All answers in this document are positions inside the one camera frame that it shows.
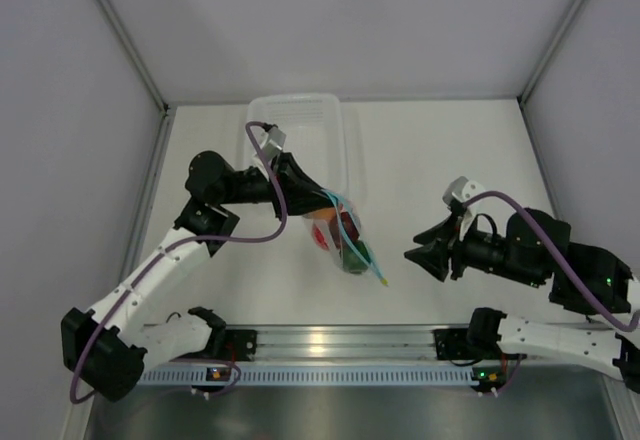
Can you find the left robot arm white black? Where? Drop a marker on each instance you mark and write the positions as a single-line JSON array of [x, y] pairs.
[[110, 345]]

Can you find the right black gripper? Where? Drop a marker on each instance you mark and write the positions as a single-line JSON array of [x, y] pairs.
[[434, 252]]

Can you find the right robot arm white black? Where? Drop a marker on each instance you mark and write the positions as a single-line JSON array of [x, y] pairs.
[[535, 257]]

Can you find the fake dark red plum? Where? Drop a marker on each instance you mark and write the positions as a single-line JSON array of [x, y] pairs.
[[346, 227]]

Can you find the fake orange peach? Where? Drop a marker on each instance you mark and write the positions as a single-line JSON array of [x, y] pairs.
[[324, 215]]

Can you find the fake red apple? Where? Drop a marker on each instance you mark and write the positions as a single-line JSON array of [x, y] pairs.
[[321, 236]]

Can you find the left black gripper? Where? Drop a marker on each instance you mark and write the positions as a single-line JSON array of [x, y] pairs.
[[301, 193]]

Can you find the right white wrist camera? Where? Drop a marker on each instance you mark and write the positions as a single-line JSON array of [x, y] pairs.
[[458, 194]]

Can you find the clear zip top bag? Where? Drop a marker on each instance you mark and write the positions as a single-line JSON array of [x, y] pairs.
[[337, 202]]

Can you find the aluminium mounting rail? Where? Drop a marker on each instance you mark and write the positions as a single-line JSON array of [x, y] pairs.
[[340, 342]]

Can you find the fake green lime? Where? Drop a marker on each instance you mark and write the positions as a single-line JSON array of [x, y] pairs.
[[355, 260]]

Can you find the white plastic basket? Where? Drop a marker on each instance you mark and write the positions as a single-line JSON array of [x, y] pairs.
[[315, 134]]

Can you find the white slotted cable duct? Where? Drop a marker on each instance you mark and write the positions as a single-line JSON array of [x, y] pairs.
[[352, 375]]

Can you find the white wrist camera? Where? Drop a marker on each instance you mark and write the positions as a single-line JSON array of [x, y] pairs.
[[458, 194], [271, 144]]

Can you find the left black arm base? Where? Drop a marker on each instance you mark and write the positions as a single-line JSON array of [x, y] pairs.
[[231, 345]]

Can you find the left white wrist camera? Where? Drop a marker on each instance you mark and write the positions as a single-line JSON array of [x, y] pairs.
[[271, 144]]

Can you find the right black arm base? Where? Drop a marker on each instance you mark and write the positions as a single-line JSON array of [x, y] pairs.
[[451, 345]]

